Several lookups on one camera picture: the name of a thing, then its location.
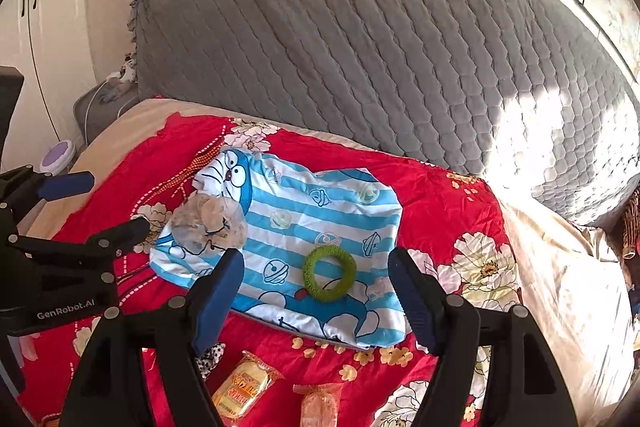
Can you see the purple white round container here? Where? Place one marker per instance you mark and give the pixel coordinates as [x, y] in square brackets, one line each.
[59, 159]

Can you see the beige sheer scrunchie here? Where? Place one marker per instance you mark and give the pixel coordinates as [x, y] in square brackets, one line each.
[206, 223]

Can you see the yellow packaged rice cracker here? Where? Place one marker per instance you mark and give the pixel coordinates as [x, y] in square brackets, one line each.
[244, 386]

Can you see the red floral bedspread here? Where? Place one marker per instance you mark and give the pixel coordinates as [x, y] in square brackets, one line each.
[452, 226]

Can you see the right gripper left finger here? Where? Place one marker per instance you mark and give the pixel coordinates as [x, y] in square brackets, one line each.
[109, 385]

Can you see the white wardrobe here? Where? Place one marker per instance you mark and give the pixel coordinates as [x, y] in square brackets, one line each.
[47, 42]

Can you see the blue striped cartoon cloth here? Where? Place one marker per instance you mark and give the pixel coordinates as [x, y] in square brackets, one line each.
[289, 211]

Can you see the green fuzzy scrunchie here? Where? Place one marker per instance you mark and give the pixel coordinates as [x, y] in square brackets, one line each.
[328, 273]

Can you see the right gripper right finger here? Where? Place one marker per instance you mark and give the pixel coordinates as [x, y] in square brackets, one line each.
[525, 386]

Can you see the grey quilted headboard cover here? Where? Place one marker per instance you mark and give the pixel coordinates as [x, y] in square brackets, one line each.
[518, 92]

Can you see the grey bedside stool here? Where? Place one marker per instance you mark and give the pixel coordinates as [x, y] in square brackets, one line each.
[101, 106]

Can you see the clear packaged wafer snack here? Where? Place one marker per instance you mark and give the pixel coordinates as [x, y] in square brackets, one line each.
[320, 404]

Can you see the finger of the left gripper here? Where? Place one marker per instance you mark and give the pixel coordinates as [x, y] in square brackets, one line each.
[67, 185]
[121, 239]

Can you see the leopard print scrunchie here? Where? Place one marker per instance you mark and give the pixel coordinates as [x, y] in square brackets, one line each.
[209, 360]

